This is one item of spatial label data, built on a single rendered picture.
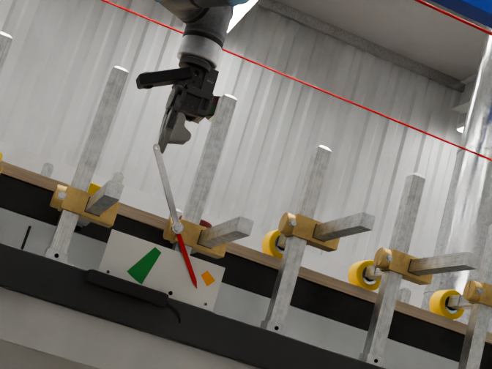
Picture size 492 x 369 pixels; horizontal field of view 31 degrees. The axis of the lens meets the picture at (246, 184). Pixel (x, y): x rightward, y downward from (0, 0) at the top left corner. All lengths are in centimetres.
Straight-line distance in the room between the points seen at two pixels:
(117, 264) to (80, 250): 23
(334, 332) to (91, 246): 64
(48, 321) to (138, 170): 748
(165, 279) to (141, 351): 16
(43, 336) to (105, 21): 789
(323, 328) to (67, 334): 69
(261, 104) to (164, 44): 126
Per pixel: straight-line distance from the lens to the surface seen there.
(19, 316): 184
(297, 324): 220
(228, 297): 214
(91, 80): 939
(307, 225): 198
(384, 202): 1019
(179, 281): 187
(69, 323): 185
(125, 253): 185
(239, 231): 164
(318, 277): 221
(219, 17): 190
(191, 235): 189
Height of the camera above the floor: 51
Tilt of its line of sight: 14 degrees up
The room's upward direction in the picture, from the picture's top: 17 degrees clockwise
